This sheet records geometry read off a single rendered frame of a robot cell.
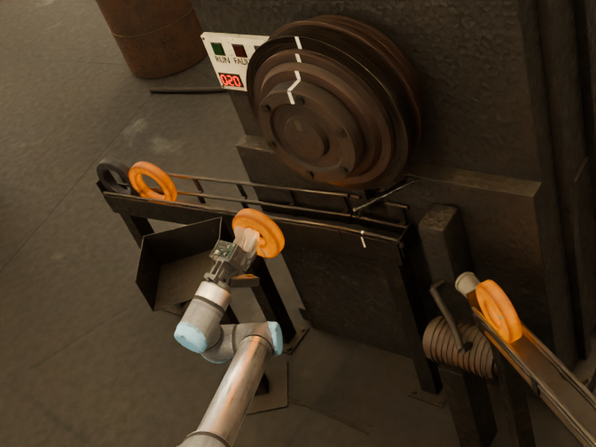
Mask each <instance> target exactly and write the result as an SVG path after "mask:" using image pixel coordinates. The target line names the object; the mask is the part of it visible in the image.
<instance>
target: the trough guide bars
mask: <svg viewBox="0 0 596 447"><path fill-rule="evenodd" d="M471 310H472V311H473V313H474V314H473V316H474V317H475V318H476V321H477V325H478V327H479V330H480V332H481V333H482V334H483V333H484V329H485V330H486V331H487V332H488V333H489V334H490V335H491V337H492V338H493V339H494V340H495V341H496V342H497V343H498V344H499V346H500V347H501V348H502V349H503V350H504V351H505V352H506V353H507V355H508V356H509V357H510V358H512V359H513V361H514V362H515V363H516V364H517V365H518V366H519V367H520V368H521V369H522V371H523V372H524V373H525V374H526V375H527V376H528V377H529V378H530V380H531V384H532V387H533V391H534V393H535V394H536V395H537V396H538V397H539V395H540V391H541V392H542V393H543V394H544V395H545V397H546V398H547V399H548V400H549V401H550V402H551V403H552V404H553V406H554V407H555V408H556V409H557V410H558V411H559V412H560V413H561V415H562V416H563V417H564V418H565V419H566V420H567V421H568V422H569V424H570V425H571V426H572V427H573V428H574V429H575V430H576V431H577V433H578V434H580V435H581V436H582V437H583V438H584V440H585V441H586V442H587V443H588V444H589V445H590V446H591V447H596V438H595V437H594V436H593V435H592V434H591V433H590V432H589V431H588V429H587V428H586V427H585V426H584V425H583V424H582V423H581V422H580V421H579V420H578V418H577V417H576V416H575V415H574V414H573V413H572V412H571V411H570V410H569V408H568V407H567V406H566V405H565V404H564V403H563V402H562V401H561V400H560V399H559V397H557V396H556V395H555V394H554V393H553V392H552V391H551V390H550V389H549V387H548V386H547V385H546V384H545V383H544V382H543V381H542V380H541V379H540V378H539V376H538V375H537V374H536V373H535V372H534V371H533V370H532V369H531V368H530V366H529V365H528V364H527V363H526V362H525V361H524V360H523V359H522V358H521V356H520V355H519V354H518V353H517V352H516V351H515V350H514V349H513V348H512V347H511V345H510V344H509V343H508V342H507V341H506V340H505V339H504V338H503V337H502V336H501V334H500V333H499V332H498V331H497V330H496V329H495V328H494V327H493V326H492V325H491V323H490V322H489V321H488V320H487V319H486V318H485V317H484V316H483V315H482V313H481V312H480V311H479V310H478V309H477V308H476V307H472V309H471ZM520 322H521V329H522V334H523V335H524V336H525V337H526V338H527V339H528V340H529V341H530V342H531V343H532V344H533V345H534V346H535V347H536V348H537V350H538V351H539V352H540V353H541V354H542V355H543V356H544V357H545V358H546V359H547V360H548V361H549V362H550V363H551V364H552V365H553V366H554V367H555V368H556V369H557V371H558V372H559V373H560V374H561V377H562V378H563V379H564V380H567V381H568V382H569V383H570V384H571V385H572V386H573V387H574V388H575V389H576V391H577V392H578V393H579V394H580V395H581V396H582V397H583V398H584V399H585V400H586V401H587V402H588V403H589V404H590V405H591V406H592V407H593V408H594V409H595V410H596V396H595V395H594V394H593V393H592V392H591V391H590V390H589V389H588V388H587V387H586V386H585V385H584V384H583V383H582V382H581V381H580V380H579V379H578V378H577V377H576V376H575V375H574V374H573V373H572V372H571V371H570V370H569V369H568V368H567V367H566V366H565V365H564V364H563V363H562V362H561V361H560V359H559V358H557V356H555V355H554V353H552V351H551V350H549V348H547V347H546V345H544V343H543V342H541V340H539V339H538V337H536V335H535V334H533V333H532V332H531V331H530V330H529V328H528V327H527V326H525V325H524V323H523V322H522V321H521V320H520ZM483 335H484V334H483ZM539 390H540V391H539Z"/></svg>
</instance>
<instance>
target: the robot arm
mask: <svg viewBox="0 0 596 447"><path fill-rule="evenodd" d="M234 234H235V240H234V241H233V243H231V242H227V241H223V240H218V241H217V243H216V245H215V247H214V249H213V251H212V252H211V254H210V257H211V258H212V260H214V261H215V262H216V263H214V267H213V269H212V270H211V272H210V273H207V272H206V273H205V275H204V278H205V279H206V280H207V281H203V282H201V284H200V287H199V289H198V290H197V292H196V294H195V295H194V297H193V299H192V301H191V303H190V305H189V307H188V309H187V311H186V312H185V314H184V316H183V318H182V320H181V321H180V323H179V324H178V325H177V327H176V331H175V338H176V340H177V341H178V342H179V343H181V345H183V346H184V347H186V348H188V349H189V350H191V351H194V352H197V353H201V355H202V356H203V357H204V358H206V359H207V360H208V361H210V362H212V363H217V364H220V363H223V362H226V361H227V360H229V359H230V358H233V359H232V361H231V364H230V366H229V368H228V370H227V372H226V374H225V375H224V377H223V380H222V382H221V384H220V386H219V388H218V390H217V391H216V394H215V396H214V398H213V400H212V402H211V404H210V406H209V407H208V409H207V411H206V413H205V415H204V417H203V419H202V421H201V423H200V425H199V427H198V429H197V431H195V432H193V433H190V434H189V435H188V436H187V437H186V438H185V439H184V441H183V443H182V444H180V445H178V446H177V447H232V446H233V444H234V442H235V439H236V437H237V435H238V432H239V430H240V427H241V425H242V423H243V420H244V418H245V417H246V414H247V411H248V408H249V406H250V404H251V402H252V400H253V397H254V395H255V392H256V390H257V388H258V385H259V383H260V381H261V378H262V376H263V373H264V371H265V369H266V366H267V364H268V363H269V361H270V360H271V357H272V356H275V357H276V356H279V355H281V353H282V350H283V339H282V333H281V329H280V326H279V324H278V323H277V322H269V321H267V322H261V323H247V324H232V325H219V322H220V320H221V318H222V316H223V315H224V313H225V311H226V309H227V307H228V305H229V303H230V302H231V299H232V297H231V295H230V293H231V291H232V288H235V287H251V286H259V282H260V278H258V277H255V276H254V275H252V274H246V275H242V274H243V273H245V272H247V269H248V268H249V266H252V263H253V261H254V260H255V258H256V257H257V254H258V249H259V238H260V233H259V232H258V231H256V230H255V229H252V228H246V229H244V228H242V227H240V226H236V227H235V229H234ZM243 250H244V251H245V252H246V253H244V252H243ZM214 251H215V252H214ZM212 260H211V262H212Z"/></svg>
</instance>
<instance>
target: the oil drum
mask: <svg viewBox="0 0 596 447"><path fill-rule="evenodd" d="M96 2H97V4H98V7H99V9H100V11H101V12H102V14H103V16H104V18H105V20H106V23H107V25H108V28H109V31H110V33H111V34H112V35H113V37H114V40H115V41H116V43H117V45H118V47H119V49H120V51H121V53H122V56H123V57H124V59H125V61H126V63H127V65H128V67H129V70H130V72H131V73H132V74H133V75H135V76H137V77H141V78H145V79H157V78H162V77H167V76H171V75H175V74H177V73H180V72H182V71H184V70H186V69H188V68H190V67H192V66H194V65H195V64H197V63H198V62H200V61H201V60H202V59H204V58H205V57H206V56H207V55H208V52H207V49H206V47H205V45H204V43H203V41H202V38H201V35H202V34H203V30H202V28H201V25H200V23H199V20H198V18H197V15H196V13H195V10H194V9H193V7H192V3H191V0H96Z"/></svg>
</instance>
